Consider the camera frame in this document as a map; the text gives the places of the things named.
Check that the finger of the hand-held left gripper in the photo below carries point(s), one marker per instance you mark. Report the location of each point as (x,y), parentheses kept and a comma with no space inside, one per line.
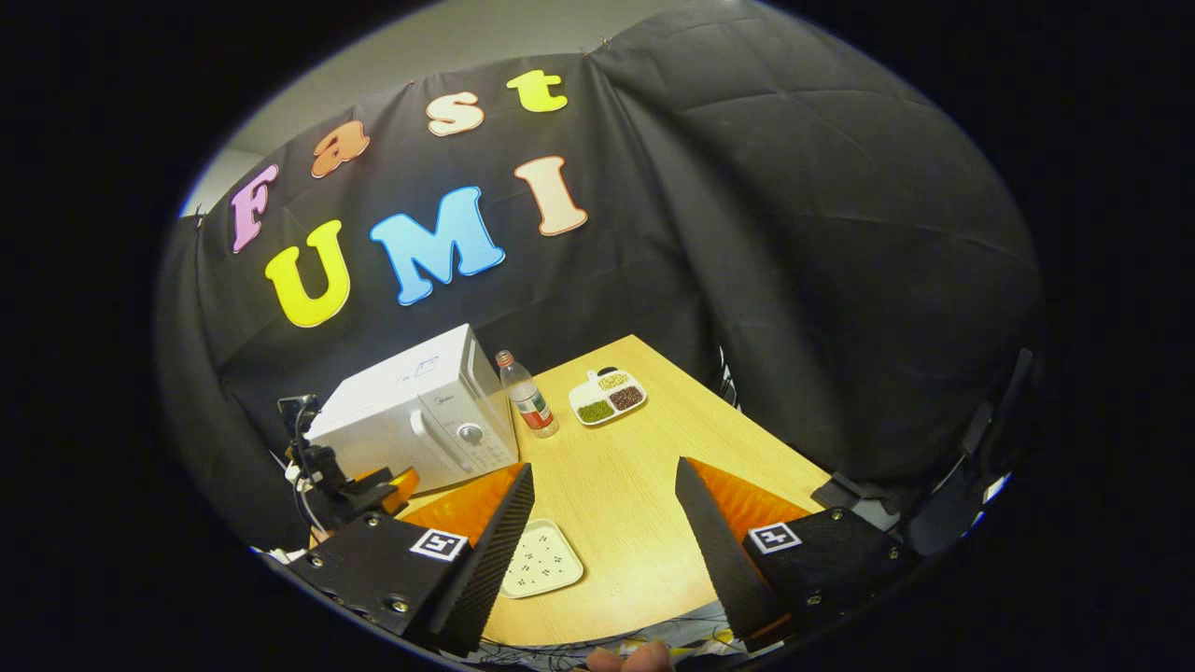
(403,483)

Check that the small white square plate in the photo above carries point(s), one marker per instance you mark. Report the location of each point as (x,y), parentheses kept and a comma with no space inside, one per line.
(546,560)

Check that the white microwave oven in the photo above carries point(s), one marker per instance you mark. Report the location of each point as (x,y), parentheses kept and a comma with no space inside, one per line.
(411,411)

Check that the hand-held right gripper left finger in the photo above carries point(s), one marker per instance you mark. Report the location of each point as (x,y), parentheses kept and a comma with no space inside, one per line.
(490,569)

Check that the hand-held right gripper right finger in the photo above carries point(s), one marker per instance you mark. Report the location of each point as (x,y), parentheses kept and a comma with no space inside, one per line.
(724,560)

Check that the black backdrop cloth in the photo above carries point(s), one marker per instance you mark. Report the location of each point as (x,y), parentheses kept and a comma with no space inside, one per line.
(822,233)

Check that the clear plastic bottle red label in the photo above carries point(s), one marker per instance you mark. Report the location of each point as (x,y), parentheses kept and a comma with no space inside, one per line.
(527,397)

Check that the divided white dish with grains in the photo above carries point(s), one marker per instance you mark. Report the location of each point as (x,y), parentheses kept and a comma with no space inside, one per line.
(607,399)

